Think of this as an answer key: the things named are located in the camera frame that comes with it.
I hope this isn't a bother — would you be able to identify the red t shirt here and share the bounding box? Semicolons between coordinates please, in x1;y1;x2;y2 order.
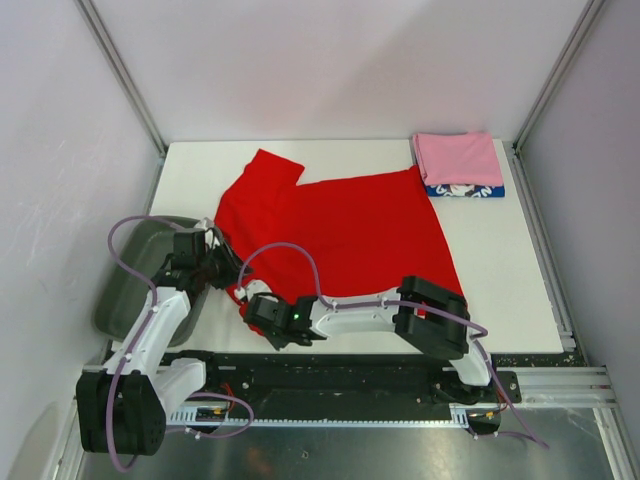
214;150;463;303

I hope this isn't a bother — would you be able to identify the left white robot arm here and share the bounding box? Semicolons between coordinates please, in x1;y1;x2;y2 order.
76;225;242;456

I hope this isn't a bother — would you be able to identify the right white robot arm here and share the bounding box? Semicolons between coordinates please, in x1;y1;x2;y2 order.
242;276;498;401

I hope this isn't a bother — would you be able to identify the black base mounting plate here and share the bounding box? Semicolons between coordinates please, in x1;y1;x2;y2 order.
194;351;504;420

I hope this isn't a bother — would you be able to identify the dark green plastic bin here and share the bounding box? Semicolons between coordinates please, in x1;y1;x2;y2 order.
92;215;209;349

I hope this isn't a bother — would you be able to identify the folded blue printed t shirt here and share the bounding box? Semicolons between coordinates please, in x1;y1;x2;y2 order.
425;184;506;198

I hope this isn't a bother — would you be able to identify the folded pink t shirt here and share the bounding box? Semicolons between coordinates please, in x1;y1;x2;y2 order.
412;132;504;187

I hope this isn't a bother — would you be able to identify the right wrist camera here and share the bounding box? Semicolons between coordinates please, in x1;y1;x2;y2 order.
234;280;272;303

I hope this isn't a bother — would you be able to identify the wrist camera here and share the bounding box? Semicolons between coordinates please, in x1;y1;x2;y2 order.
234;280;272;303
194;217;226;248

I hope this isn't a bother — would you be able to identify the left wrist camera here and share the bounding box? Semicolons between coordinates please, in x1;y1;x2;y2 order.
194;217;226;248

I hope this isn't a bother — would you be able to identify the grey slotted cable duct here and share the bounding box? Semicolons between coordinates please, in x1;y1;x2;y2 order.
167;404;501;430

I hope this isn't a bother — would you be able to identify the left aluminium frame post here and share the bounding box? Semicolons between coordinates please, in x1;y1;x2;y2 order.
74;0;168;158

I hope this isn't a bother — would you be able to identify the aluminium frame post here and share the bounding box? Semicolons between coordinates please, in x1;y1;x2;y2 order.
74;0;168;158
512;0;609;153

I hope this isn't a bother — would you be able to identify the right aluminium table rail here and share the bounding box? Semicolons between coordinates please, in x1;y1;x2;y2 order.
508;147;578;352

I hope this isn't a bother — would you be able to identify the right aluminium frame post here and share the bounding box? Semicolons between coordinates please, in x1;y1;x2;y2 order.
512;0;609;153

